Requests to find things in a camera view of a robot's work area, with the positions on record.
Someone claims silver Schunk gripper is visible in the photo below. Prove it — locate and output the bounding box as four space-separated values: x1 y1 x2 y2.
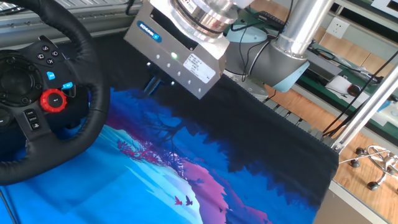
123 1 226 100

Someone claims black leather steering wheel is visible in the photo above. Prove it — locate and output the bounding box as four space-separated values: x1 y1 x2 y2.
0 0 111 187

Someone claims silver round force sensor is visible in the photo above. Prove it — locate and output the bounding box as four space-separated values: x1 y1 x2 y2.
172 0 240 40

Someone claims blue landscape print cloth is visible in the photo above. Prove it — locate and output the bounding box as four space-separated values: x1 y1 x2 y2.
0 30 340 224

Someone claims black remote control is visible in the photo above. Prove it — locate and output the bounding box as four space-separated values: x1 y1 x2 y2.
253 11 285 30

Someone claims green work table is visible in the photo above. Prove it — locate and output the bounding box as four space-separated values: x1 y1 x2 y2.
229 0 398 139

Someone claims grey flat box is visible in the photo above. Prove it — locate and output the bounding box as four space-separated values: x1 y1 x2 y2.
303 49 343 82

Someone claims white paper sheet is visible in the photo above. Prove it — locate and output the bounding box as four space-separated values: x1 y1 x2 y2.
325 75 371 103

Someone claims black and red mouse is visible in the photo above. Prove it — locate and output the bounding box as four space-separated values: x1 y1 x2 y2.
346 83 362 97

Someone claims chrome chair base with casters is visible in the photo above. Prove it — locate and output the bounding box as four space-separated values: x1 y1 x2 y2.
338 144 398 191

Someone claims white wall socket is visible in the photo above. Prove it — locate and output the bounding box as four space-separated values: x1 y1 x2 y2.
325 17 351 40

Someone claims long black power cable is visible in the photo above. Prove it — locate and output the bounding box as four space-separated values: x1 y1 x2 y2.
322 49 398 138

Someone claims thin black cable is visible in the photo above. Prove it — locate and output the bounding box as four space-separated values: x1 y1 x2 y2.
0 188 16 224

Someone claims aluminium frame post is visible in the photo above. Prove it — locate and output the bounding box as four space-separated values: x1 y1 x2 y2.
331 67 398 153

